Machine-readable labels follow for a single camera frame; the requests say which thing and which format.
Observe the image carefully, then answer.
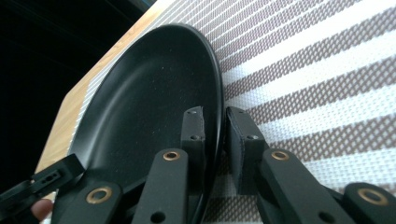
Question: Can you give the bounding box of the black plate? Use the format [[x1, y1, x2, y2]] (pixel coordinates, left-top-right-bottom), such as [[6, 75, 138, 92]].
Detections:
[[66, 22, 226, 224]]

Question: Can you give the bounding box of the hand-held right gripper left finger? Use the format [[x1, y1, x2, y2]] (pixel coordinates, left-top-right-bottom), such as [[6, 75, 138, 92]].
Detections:
[[132, 105, 206, 224]]

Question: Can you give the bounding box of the striped placemat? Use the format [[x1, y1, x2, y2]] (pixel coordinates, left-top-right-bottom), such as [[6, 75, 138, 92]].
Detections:
[[69, 0, 396, 224]]

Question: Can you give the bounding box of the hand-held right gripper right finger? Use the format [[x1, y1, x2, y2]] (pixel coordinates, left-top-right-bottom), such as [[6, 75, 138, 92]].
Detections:
[[225, 105, 349, 224]]

